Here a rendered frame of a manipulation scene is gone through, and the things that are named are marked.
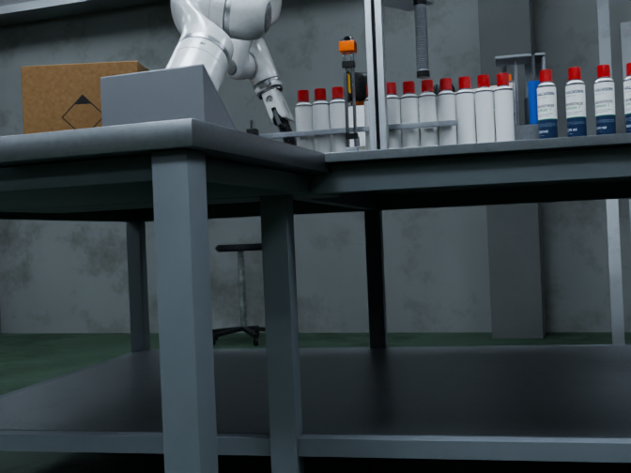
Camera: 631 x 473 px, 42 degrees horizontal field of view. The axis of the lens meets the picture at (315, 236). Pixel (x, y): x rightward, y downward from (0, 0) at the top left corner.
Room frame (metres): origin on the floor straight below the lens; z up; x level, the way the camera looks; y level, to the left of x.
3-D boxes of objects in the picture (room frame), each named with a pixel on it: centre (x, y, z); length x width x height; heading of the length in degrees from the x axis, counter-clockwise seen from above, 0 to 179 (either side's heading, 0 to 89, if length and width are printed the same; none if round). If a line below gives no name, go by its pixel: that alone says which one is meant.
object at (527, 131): (2.34, -0.61, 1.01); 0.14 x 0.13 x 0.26; 77
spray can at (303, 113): (2.38, 0.02, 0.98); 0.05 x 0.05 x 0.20
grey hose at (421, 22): (2.21, -0.31, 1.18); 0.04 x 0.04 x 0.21
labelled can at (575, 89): (2.21, -0.72, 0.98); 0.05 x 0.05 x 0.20
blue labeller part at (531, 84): (2.28, -0.63, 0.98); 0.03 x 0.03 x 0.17
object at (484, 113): (2.27, -0.49, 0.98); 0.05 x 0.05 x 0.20
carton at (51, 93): (2.18, 0.58, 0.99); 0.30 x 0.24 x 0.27; 88
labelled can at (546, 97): (2.23, -0.65, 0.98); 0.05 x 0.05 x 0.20
